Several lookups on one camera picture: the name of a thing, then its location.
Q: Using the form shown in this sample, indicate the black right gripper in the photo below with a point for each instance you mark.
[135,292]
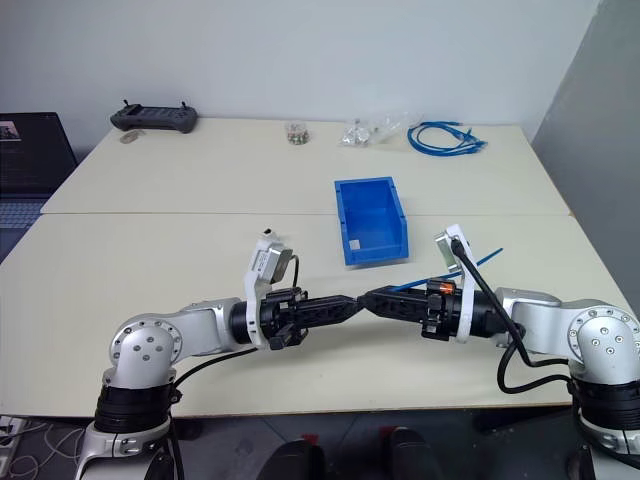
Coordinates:
[442,312]

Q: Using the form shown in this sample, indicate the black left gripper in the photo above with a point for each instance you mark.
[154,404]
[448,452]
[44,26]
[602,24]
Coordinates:
[281,320]

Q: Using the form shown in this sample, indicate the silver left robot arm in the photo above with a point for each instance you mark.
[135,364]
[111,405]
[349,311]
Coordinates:
[145,345]

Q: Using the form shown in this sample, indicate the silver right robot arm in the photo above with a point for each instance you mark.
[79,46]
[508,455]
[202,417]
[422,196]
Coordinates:
[595,340]

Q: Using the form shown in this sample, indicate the blue plastic bin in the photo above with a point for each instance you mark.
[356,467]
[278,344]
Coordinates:
[372,220]

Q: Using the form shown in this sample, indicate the dark rounded shape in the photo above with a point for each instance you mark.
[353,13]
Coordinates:
[410,452]
[297,462]

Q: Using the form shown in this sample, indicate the clear plastic bags with couplers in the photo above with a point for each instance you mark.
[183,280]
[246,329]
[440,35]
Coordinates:
[372,131]

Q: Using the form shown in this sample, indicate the small clear jar of parts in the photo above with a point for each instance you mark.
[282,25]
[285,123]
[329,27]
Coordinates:
[296,133]

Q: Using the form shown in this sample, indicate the dark grey remote controller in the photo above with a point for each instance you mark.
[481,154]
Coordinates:
[152,119]

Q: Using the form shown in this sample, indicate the black laptop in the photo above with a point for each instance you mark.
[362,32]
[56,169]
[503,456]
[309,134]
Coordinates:
[30,155]

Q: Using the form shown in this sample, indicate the white power strip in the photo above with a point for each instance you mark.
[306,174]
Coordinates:
[9,430]

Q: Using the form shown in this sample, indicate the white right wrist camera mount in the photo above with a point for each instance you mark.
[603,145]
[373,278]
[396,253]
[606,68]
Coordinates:
[452,245]

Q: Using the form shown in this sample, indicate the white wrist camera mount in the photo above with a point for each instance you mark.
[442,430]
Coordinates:
[263,260]
[452,245]

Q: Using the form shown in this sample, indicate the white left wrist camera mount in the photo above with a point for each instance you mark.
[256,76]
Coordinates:
[263,260]

